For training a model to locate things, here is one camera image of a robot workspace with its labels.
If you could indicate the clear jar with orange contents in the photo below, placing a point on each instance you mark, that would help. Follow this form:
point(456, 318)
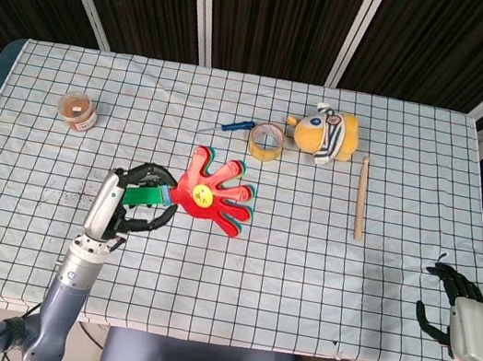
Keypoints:
point(78, 110)

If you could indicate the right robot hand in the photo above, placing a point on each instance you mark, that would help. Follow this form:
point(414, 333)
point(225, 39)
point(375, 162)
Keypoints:
point(470, 319)

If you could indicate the checkered white tablecloth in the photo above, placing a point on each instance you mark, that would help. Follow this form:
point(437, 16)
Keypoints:
point(215, 278)

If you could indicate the yellow plush toy striped shirt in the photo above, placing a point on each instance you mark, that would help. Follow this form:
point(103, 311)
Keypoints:
point(329, 135)

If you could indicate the yellow tape roll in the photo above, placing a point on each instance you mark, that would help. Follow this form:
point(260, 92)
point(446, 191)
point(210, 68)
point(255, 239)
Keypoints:
point(266, 142)

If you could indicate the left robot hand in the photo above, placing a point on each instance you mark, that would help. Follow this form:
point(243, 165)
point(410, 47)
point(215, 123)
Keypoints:
point(108, 206)

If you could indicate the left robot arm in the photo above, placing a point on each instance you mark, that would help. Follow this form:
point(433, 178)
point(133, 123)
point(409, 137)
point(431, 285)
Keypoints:
point(62, 294)

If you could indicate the red hand clapper toy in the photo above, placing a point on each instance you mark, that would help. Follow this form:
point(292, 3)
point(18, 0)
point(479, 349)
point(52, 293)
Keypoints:
point(210, 196)

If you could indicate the wooden stick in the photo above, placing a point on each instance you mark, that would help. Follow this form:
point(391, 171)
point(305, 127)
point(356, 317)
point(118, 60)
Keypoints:
point(362, 198)

